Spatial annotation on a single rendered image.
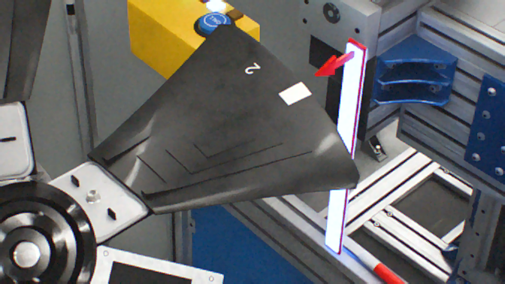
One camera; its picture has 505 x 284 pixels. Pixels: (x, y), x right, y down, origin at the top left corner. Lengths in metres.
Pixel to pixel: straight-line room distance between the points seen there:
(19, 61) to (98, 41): 1.00
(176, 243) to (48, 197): 0.83
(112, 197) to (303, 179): 0.19
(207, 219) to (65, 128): 0.46
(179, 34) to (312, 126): 0.34
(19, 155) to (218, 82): 0.24
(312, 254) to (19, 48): 0.60
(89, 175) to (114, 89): 1.01
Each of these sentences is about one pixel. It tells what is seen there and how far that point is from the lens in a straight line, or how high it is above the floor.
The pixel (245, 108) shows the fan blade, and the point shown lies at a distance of 1.00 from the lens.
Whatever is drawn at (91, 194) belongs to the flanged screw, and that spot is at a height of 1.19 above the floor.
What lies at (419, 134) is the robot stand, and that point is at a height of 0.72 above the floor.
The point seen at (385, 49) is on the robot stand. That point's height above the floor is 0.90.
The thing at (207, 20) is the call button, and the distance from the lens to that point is 1.31.
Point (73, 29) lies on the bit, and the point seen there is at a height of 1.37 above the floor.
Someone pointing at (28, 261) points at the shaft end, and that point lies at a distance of 0.83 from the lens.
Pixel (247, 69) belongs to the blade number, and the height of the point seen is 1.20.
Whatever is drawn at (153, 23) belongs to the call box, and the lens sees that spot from 1.34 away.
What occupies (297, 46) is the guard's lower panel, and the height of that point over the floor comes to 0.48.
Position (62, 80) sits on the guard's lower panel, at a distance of 1.86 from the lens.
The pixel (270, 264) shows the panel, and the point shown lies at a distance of 1.48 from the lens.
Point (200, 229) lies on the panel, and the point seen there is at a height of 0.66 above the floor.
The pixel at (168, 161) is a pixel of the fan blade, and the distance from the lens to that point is 0.95.
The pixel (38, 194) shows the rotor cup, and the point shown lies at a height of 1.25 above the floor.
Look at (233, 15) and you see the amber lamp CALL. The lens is 1.33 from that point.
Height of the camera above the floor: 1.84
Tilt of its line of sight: 42 degrees down
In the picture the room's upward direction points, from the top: 2 degrees clockwise
